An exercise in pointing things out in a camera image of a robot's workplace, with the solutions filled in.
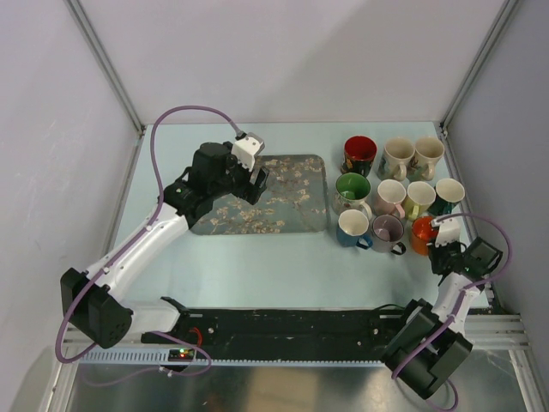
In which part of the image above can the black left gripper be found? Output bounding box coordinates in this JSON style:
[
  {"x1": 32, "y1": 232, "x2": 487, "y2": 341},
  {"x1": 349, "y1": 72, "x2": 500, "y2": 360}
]
[{"x1": 209, "y1": 142, "x2": 268, "y2": 205}]

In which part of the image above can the orange mug black handle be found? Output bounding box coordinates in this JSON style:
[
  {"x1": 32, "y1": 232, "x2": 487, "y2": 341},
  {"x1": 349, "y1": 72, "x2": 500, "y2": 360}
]
[{"x1": 409, "y1": 216, "x2": 438, "y2": 256}]

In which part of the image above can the dark green faceted mug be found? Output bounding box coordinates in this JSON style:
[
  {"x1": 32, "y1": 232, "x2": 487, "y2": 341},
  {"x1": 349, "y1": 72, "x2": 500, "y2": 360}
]
[{"x1": 428, "y1": 178, "x2": 465, "y2": 216}]

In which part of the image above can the yellow faceted mug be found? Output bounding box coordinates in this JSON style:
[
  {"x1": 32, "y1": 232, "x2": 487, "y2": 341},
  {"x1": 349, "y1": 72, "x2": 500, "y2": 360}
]
[{"x1": 402, "y1": 181, "x2": 436, "y2": 221}]

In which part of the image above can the lilac mug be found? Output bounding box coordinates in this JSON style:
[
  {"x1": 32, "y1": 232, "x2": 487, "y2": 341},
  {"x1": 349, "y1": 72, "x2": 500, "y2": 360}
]
[{"x1": 371, "y1": 215, "x2": 407, "y2": 256}]

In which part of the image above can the cream mug with script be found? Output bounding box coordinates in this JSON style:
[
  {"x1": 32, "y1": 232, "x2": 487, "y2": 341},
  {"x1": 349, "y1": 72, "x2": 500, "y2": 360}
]
[{"x1": 333, "y1": 173, "x2": 373, "y2": 219}]

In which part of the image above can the pink faceted mug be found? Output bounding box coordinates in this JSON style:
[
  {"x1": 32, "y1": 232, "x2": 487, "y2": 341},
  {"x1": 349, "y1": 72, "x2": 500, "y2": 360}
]
[{"x1": 373, "y1": 179, "x2": 407, "y2": 220}]

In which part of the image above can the black mug orange trim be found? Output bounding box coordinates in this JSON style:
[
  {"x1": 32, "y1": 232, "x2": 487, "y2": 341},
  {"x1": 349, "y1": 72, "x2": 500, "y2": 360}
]
[{"x1": 341, "y1": 136, "x2": 377, "y2": 177}]

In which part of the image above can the blue faceted mug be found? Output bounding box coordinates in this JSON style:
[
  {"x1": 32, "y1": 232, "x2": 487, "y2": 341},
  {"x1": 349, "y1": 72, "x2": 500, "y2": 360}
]
[{"x1": 336, "y1": 209, "x2": 373, "y2": 250}]

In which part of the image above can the cream coral pattern mug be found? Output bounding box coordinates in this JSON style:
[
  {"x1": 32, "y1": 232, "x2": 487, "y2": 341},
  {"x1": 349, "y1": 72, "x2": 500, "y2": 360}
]
[{"x1": 411, "y1": 136, "x2": 444, "y2": 181}]

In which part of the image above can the tall cream seahorse mug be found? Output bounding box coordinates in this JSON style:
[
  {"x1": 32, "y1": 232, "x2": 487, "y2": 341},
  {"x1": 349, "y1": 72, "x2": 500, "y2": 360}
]
[{"x1": 377, "y1": 137, "x2": 415, "y2": 182}]

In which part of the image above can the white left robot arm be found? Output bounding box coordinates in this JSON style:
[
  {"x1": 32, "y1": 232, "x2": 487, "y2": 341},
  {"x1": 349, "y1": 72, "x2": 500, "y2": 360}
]
[{"x1": 60, "y1": 136, "x2": 268, "y2": 348}]

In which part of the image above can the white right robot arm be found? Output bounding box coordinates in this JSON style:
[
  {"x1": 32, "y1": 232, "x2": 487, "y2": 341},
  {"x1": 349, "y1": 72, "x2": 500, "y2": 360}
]
[{"x1": 381, "y1": 238, "x2": 503, "y2": 400}]

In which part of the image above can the floral patterned serving tray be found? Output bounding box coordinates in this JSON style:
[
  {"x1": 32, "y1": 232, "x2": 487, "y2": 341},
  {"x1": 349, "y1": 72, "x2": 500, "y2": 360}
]
[{"x1": 191, "y1": 154, "x2": 330, "y2": 235}]

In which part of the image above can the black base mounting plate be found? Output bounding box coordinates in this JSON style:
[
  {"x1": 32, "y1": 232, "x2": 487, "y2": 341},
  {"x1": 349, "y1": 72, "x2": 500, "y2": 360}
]
[{"x1": 141, "y1": 304, "x2": 404, "y2": 363}]

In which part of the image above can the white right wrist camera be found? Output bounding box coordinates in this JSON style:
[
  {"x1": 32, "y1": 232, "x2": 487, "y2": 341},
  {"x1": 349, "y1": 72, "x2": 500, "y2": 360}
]
[{"x1": 431, "y1": 216, "x2": 461, "y2": 247}]

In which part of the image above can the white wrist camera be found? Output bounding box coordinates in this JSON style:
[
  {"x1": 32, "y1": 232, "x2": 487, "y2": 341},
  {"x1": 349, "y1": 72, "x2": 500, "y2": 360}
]
[
  {"x1": 231, "y1": 133, "x2": 265, "y2": 172},
  {"x1": 431, "y1": 216, "x2": 461, "y2": 247}
]

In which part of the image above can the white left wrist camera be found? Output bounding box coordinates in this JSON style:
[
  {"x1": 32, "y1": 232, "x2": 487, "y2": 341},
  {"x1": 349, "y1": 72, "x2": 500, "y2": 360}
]
[{"x1": 231, "y1": 133, "x2": 265, "y2": 172}]

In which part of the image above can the aluminium rail right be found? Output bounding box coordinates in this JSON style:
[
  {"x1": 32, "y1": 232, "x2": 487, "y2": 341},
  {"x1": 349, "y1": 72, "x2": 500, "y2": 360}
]
[{"x1": 465, "y1": 315, "x2": 530, "y2": 350}]

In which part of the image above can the grey slotted cable duct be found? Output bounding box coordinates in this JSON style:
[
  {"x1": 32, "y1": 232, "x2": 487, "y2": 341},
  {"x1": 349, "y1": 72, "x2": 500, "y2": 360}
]
[{"x1": 76, "y1": 346, "x2": 387, "y2": 367}]

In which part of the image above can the left aluminium frame post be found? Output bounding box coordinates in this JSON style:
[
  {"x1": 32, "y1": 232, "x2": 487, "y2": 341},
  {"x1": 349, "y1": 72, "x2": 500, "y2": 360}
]
[{"x1": 63, "y1": 0, "x2": 145, "y2": 136}]

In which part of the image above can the aluminium frame post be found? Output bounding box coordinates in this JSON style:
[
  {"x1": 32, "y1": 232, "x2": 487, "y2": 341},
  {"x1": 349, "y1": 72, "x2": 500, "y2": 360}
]
[
  {"x1": 438, "y1": 0, "x2": 522, "y2": 137},
  {"x1": 63, "y1": 0, "x2": 145, "y2": 136}
]

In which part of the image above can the right aluminium frame post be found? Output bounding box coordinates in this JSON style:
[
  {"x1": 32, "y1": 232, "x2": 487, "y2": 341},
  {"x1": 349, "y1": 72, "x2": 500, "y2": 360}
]
[{"x1": 438, "y1": 0, "x2": 522, "y2": 137}]

